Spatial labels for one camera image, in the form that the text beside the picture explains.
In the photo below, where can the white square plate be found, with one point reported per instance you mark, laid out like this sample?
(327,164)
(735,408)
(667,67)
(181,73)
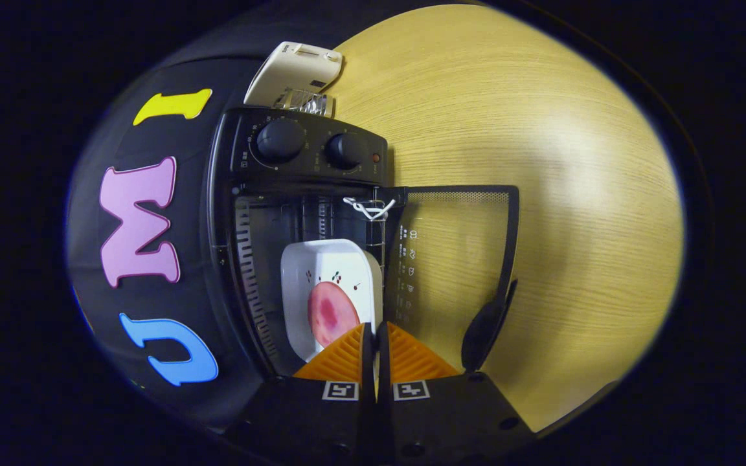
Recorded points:
(340,255)

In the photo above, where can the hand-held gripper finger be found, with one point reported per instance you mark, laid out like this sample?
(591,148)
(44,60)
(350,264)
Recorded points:
(368,356)
(383,356)

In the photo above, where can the white toaster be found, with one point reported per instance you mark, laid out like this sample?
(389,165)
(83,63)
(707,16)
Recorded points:
(289,68)

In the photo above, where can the pink ham slice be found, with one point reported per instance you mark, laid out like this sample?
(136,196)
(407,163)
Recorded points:
(331,314)

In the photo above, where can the glass jar with stick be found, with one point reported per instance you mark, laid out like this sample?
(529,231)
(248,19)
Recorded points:
(305,102)

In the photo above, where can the black backdrop cloth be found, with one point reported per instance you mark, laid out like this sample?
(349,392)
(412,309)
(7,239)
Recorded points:
(153,139)

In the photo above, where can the black toaster oven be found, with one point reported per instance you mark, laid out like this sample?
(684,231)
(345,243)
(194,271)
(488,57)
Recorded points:
(308,145)

